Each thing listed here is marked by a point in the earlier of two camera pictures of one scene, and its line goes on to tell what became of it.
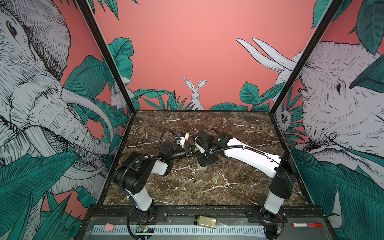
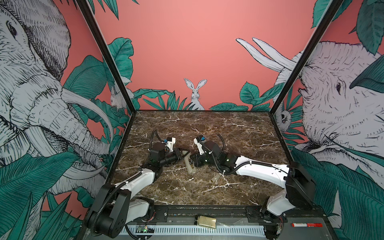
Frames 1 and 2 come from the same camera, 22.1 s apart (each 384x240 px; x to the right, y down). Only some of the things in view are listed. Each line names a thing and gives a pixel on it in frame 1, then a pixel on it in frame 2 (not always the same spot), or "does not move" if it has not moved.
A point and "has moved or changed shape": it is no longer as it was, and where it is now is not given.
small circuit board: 145,228 does not move
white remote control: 199,167 has moved or changed shape
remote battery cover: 215,178 does not move
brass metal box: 207,221 does not move
